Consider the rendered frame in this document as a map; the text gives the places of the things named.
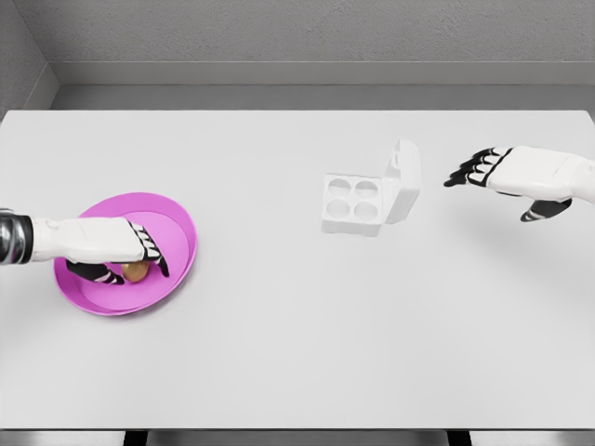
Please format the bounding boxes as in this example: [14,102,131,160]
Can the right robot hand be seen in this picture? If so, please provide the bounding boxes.
[443,146,574,223]

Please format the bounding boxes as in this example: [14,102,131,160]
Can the white egg box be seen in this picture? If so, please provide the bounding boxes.
[320,138,423,239]

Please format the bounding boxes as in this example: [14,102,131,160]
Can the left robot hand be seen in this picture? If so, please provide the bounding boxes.
[64,216,171,286]

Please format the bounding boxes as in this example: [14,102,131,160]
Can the pink round plate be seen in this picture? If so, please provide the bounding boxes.
[53,191,199,318]

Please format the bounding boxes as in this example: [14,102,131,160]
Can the brown egg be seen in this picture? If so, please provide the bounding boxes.
[121,261,152,284]

